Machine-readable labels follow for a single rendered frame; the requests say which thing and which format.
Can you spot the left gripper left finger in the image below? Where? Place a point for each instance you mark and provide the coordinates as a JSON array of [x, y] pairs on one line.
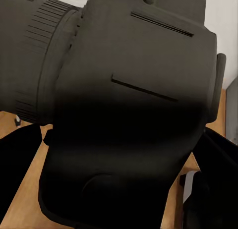
[[17, 151]]

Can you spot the digital camera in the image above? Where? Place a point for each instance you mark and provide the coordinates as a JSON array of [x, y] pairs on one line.
[[128, 85]]

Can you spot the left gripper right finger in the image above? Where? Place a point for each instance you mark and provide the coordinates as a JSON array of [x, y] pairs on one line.
[[217, 158]]

